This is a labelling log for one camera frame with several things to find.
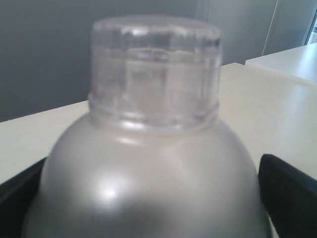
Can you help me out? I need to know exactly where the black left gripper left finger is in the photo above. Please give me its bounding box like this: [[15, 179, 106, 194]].
[[0, 158, 46, 238]]

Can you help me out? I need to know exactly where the clear plastic shaker bottle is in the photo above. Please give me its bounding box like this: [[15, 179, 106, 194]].
[[22, 15, 272, 238]]

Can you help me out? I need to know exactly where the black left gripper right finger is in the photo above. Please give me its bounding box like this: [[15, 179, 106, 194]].
[[258, 154, 317, 238]]

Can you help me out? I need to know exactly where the white side table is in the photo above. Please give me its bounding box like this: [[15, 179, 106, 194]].
[[245, 43, 317, 85]]

